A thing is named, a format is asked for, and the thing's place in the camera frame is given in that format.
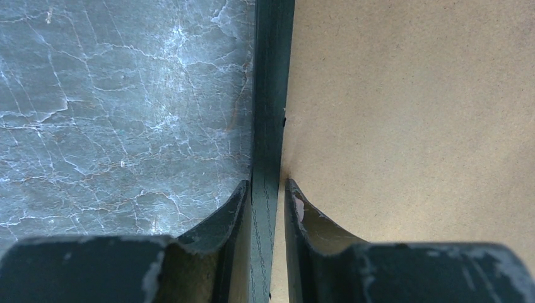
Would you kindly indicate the brown backing board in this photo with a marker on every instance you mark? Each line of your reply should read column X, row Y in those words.
column 413, row 121

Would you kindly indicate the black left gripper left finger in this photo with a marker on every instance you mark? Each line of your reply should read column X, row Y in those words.
column 208, row 263

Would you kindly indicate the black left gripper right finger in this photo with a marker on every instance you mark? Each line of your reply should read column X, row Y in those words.
column 326, row 263

